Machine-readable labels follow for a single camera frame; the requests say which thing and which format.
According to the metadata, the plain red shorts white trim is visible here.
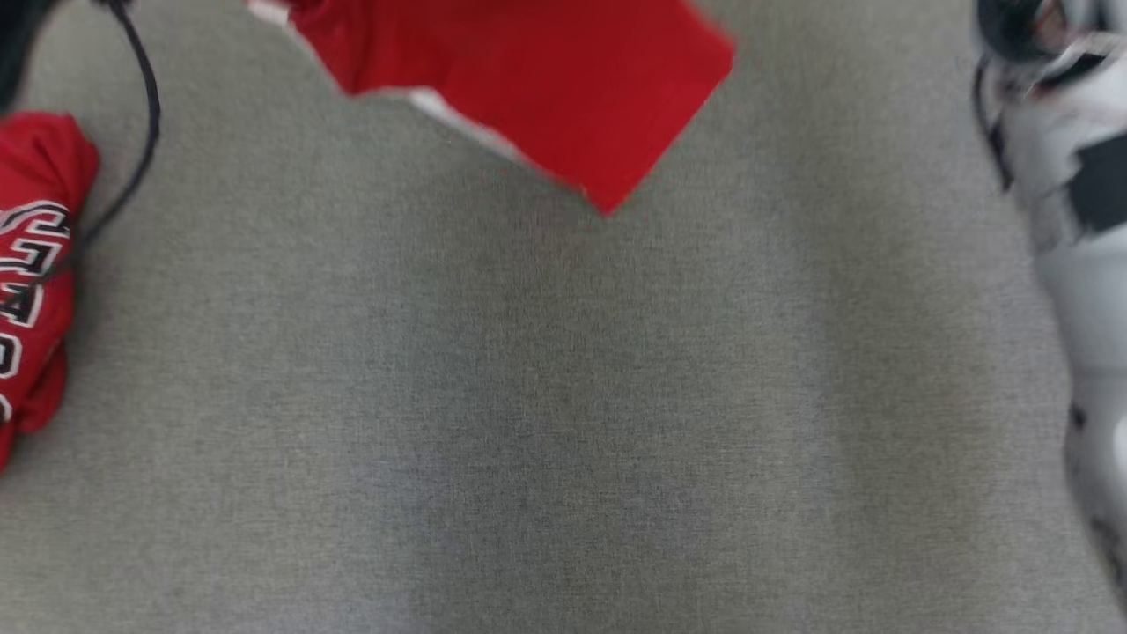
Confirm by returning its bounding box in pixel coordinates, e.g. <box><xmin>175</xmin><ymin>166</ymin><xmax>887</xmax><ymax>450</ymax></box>
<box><xmin>245</xmin><ymin>0</ymin><xmax>737</xmax><ymax>217</ymax></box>

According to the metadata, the red Bulls 23 jersey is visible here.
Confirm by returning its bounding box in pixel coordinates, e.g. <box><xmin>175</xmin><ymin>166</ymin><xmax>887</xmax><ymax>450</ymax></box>
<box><xmin>0</xmin><ymin>112</ymin><xmax>100</xmax><ymax>476</ymax></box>

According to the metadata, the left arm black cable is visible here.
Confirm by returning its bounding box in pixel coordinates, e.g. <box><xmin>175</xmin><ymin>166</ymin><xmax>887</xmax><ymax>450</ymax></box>
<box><xmin>48</xmin><ymin>0</ymin><xmax>162</xmax><ymax>283</ymax></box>

